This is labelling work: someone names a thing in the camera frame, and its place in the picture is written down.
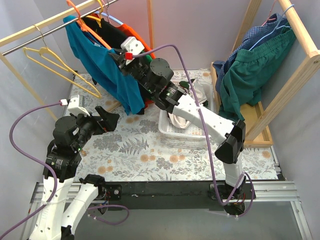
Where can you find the dark yellow plastic hanger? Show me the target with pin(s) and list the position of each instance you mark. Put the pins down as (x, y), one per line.
(98, 16)

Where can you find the white plastic basket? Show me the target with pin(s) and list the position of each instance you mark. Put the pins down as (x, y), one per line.
(176, 127)

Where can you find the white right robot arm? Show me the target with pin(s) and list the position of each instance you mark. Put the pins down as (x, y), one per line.
(229, 135)

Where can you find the light blue wire hanger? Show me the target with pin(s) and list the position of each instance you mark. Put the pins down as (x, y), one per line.
(275, 28)

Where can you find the blue t shirt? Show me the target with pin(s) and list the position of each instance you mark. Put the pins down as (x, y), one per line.
(103, 69)

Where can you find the black t shirt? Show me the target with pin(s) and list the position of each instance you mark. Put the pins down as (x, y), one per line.
(109, 33)

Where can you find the floral table cloth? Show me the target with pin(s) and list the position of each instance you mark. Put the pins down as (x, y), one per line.
(138, 151)

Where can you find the metal hanging rod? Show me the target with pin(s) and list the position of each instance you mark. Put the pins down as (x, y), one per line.
(45, 23)

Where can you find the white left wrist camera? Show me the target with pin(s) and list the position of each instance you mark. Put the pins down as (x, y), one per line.
(75, 105)

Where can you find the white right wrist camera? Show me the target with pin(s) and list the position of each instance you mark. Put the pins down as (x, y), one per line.
(132, 47)

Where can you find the wooden clothes rack left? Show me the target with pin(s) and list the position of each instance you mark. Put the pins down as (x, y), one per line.
(150, 20)

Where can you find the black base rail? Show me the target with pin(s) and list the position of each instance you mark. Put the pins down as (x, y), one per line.
(173, 195)

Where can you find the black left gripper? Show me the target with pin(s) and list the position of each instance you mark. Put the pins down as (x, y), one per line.
(99, 122)

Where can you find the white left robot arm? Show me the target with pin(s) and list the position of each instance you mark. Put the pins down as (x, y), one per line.
(53, 221)

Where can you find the teal green shorts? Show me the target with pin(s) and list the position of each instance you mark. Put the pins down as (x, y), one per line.
(250, 71)

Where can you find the wooden clothes rack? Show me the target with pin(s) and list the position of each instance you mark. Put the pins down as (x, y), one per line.
(150, 20)
(256, 117)

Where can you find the orange plastic hanger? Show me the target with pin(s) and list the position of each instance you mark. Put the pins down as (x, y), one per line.
(84, 27)

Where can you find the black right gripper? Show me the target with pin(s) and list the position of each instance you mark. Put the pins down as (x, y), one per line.
(122, 62)

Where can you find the blue checkered shorts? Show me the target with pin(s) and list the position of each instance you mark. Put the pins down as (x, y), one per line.
(249, 39)

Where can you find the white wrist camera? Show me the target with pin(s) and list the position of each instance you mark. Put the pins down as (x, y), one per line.
(132, 47)
(75, 105)

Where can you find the wooden clothes rack right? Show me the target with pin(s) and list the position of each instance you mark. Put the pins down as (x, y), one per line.
(256, 117)

